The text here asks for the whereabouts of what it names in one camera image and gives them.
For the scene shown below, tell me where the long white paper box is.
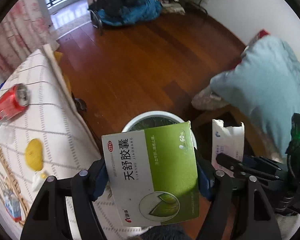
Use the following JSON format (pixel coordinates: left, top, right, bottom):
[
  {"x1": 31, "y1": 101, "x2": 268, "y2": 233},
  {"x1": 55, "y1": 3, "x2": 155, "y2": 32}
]
[{"x1": 211, "y1": 119, "x2": 245, "y2": 177}]

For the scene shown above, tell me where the green medicine box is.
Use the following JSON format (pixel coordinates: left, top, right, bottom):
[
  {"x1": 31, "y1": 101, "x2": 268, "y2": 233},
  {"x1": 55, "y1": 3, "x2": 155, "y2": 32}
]
[{"x1": 102, "y1": 122, "x2": 199, "y2": 226}]

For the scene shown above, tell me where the red soda can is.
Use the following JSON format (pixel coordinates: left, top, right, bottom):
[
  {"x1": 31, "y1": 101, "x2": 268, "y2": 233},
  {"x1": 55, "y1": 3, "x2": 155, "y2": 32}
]
[{"x1": 0, "y1": 83, "x2": 30, "y2": 121}]

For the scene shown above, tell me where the white round trash bin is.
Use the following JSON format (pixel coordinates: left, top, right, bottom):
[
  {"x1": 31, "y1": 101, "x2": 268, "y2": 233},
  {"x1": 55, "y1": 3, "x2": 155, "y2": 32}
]
[{"x1": 121, "y1": 110, "x2": 198, "y2": 151}]

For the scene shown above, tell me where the blue white snack packet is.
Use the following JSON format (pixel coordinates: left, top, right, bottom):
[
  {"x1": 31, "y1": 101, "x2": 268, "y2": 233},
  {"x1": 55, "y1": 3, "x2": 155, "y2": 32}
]
[{"x1": 3, "y1": 190, "x2": 21, "y2": 223}]

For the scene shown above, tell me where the ornate gold oval tray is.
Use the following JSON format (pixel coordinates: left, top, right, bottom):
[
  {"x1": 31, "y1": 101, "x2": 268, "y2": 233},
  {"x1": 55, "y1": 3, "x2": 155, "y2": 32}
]
[{"x1": 0, "y1": 147, "x2": 30, "y2": 227}]

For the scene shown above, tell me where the yellow lemon peel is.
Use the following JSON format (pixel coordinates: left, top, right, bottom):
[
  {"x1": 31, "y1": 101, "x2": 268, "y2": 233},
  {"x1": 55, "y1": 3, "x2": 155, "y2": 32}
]
[{"x1": 25, "y1": 139, "x2": 43, "y2": 171}]

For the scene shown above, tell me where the dark grey fluffy rug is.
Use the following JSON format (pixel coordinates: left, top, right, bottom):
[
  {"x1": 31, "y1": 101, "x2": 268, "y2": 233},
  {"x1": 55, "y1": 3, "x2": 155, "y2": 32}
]
[{"x1": 140, "y1": 224, "x2": 191, "y2": 240}]

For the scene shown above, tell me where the light blue pillow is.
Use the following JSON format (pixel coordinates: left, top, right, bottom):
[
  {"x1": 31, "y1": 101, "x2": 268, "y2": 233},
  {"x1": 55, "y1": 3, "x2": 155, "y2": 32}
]
[{"x1": 210, "y1": 35, "x2": 300, "y2": 157}]

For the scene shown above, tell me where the grey slipper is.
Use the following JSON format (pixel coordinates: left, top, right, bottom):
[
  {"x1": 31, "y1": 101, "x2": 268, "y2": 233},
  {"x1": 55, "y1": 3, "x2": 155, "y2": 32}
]
[{"x1": 191, "y1": 85, "x2": 229, "y2": 111}]

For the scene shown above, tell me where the pink floral curtain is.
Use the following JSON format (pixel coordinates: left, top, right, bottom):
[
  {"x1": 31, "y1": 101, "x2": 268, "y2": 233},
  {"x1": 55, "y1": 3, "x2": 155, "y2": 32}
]
[{"x1": 0, "y1": 0, "x2": 59, "y2": 79}]

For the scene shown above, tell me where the blue black clothes pile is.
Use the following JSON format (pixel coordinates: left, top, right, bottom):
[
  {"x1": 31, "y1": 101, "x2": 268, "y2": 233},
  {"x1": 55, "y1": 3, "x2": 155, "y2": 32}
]
[{"x1": 88, "y1": 0, "x2": 162, "y2": 27}]

